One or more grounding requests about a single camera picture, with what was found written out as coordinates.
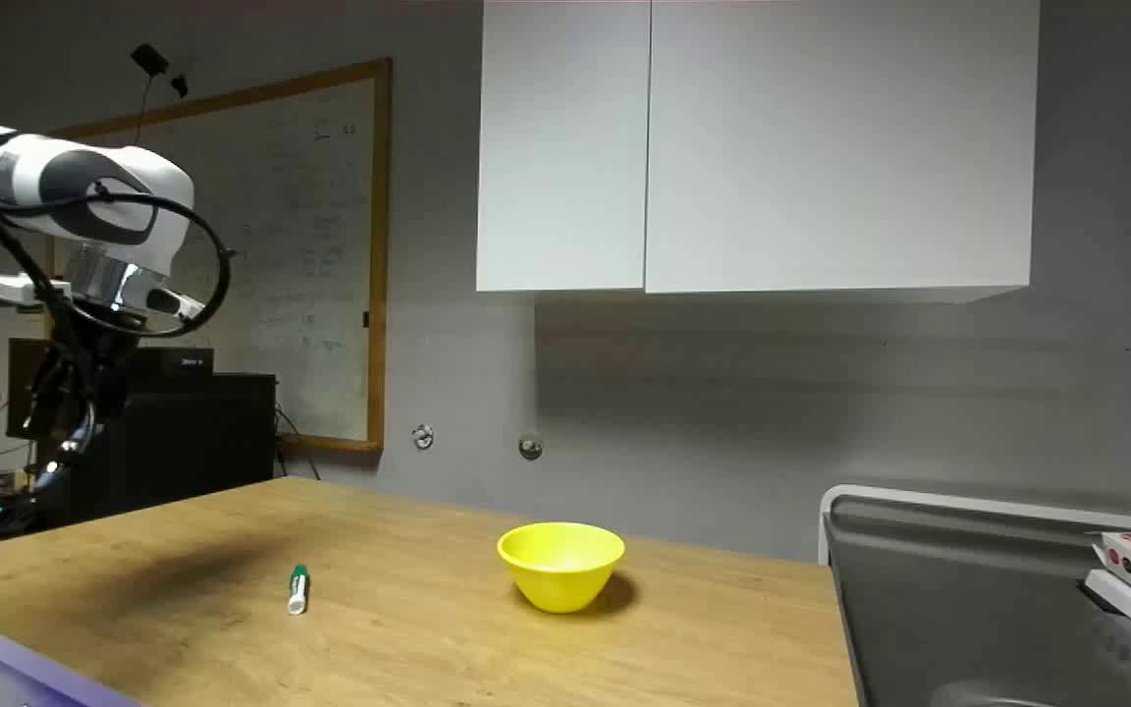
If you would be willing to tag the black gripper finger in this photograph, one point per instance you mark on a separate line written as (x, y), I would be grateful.
(49, 466)
(79, 437)

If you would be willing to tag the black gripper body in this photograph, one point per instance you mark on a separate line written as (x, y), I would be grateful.
(70, 376)

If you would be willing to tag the white marker with green cap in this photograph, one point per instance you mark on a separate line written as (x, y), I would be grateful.
(299, 592)

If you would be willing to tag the black computer equipment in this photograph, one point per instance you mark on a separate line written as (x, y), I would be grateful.
(197, 437)

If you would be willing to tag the purple edged panel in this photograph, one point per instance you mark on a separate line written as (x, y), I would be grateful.
(0, 661)

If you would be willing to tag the yellow plastic bowl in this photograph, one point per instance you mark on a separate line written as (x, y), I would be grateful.
(560, 564)

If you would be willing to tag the whiteboard with wooden frame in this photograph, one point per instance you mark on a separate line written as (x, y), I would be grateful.
(316, 259)

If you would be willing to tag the black camera on whiteboard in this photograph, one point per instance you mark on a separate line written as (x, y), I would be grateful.
(155, 59)

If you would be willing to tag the round wall outlet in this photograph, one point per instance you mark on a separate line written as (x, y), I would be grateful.
(423, 437)

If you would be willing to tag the round metal wall knob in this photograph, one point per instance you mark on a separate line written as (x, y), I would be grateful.
(532, 448)

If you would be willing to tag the white wall cabinet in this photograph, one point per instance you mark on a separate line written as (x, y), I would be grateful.
(746, 143)

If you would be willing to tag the white sink frame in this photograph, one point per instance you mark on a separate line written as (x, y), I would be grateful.
(958, 499)

